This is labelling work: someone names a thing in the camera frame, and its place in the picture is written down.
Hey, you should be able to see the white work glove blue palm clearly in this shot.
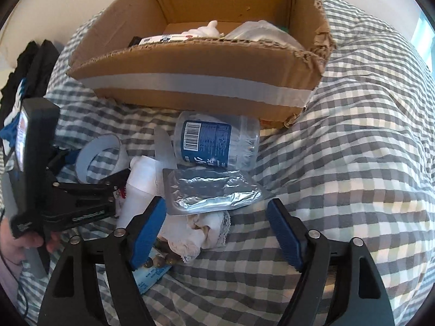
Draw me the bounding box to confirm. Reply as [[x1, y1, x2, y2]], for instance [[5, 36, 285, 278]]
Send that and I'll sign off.
[[7, 78, 28, 119]]

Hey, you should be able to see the pile of black clothes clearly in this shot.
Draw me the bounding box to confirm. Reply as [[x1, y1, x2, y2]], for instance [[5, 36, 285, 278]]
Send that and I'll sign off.
[[0, 41, 63, 116]]

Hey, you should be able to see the brown cardboard box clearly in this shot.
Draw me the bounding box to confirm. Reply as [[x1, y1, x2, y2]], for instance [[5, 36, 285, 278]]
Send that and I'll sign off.
[[66, 0, 337, 130]]

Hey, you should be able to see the person's left hand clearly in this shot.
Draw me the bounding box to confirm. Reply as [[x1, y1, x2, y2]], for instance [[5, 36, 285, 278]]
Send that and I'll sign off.
[[0, 215, 63, 265]]

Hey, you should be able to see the silver blister pack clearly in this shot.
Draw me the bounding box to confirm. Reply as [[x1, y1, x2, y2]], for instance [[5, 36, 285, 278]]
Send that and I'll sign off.
[[162, 168, 264, 216]]

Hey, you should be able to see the white tissue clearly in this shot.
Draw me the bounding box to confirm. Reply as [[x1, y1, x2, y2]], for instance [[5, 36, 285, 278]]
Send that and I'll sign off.
[[189, 20, 225, 39], [158, 211, 232, 265]]

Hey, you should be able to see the grey tape roll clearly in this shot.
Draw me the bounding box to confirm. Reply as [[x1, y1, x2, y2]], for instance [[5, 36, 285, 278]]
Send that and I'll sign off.
[[76, 134, 123, 184]]

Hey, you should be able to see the clear plastic bottle blue label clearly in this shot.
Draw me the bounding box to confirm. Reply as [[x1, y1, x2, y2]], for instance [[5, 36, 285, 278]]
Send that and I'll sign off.
[[173, 110, 260, 170]]

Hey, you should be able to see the blue white small box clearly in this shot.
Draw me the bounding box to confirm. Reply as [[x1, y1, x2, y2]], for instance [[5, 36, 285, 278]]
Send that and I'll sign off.
[[132, 248, 172, 294]]

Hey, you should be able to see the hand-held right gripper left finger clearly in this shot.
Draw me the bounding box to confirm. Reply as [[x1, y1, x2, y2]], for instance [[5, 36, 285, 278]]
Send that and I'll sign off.
[[37, 195, 168, 326]]

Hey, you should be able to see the white plastic bag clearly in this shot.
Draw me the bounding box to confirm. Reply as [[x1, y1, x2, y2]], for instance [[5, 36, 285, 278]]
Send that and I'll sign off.
[[224, 20, 305, 52]]

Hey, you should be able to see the green white medicine box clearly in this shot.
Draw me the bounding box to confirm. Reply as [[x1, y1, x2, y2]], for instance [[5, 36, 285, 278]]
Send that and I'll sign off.
[[138, 33, 194, 46]]

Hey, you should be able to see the brown bead bracelet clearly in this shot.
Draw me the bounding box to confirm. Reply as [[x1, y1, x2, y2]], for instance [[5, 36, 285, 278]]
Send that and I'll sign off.
[[144, 239, 175, 268]]

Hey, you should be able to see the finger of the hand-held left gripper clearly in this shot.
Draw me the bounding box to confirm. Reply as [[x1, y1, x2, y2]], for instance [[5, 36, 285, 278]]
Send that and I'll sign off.
[[46, 148, 80, 180], [42, 169, 131, 233]]

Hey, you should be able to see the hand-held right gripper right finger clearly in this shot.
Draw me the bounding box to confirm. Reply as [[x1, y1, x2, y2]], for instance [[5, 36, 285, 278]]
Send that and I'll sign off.
[[266, 199, 396, 326]]

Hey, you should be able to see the black cable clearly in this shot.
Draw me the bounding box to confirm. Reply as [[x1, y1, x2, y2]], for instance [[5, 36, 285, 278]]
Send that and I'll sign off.
[[0, 251, 29, 316]]

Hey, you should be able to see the white paper packet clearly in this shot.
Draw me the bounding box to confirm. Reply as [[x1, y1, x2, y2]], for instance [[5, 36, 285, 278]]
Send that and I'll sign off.
[[116, 155, 167, 231]]

